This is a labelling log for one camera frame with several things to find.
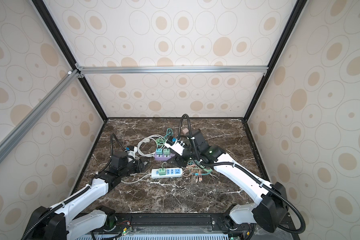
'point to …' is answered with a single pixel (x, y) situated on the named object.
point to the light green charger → (162, 171)
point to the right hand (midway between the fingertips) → (171, 155)
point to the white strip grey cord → (131, 181)
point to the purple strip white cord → (153, 136)
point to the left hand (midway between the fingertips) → (150, 160)
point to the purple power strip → (163, 157)
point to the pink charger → (185, 131)
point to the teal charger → (159, 151)
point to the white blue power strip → (169, 172)
